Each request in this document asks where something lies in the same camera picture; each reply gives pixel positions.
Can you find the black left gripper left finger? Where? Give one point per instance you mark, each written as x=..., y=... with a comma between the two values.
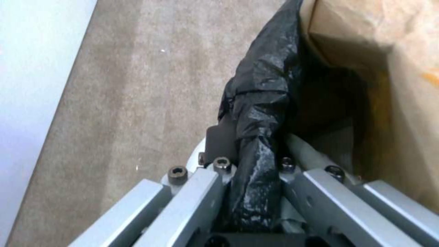
x=192, y=195

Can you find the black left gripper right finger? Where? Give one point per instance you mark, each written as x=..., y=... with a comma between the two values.
x=343, y=205

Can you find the black plastic bin liner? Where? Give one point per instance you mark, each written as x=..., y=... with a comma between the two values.
x=267, y=77

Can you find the brown paper bag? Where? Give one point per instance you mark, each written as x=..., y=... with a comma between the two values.
x=398, y=31

